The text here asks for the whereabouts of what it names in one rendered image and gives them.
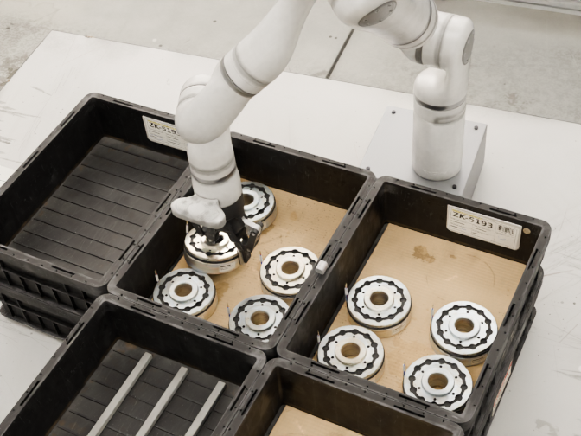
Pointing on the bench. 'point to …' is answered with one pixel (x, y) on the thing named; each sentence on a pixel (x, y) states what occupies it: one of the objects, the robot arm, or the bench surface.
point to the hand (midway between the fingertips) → (230, 250)
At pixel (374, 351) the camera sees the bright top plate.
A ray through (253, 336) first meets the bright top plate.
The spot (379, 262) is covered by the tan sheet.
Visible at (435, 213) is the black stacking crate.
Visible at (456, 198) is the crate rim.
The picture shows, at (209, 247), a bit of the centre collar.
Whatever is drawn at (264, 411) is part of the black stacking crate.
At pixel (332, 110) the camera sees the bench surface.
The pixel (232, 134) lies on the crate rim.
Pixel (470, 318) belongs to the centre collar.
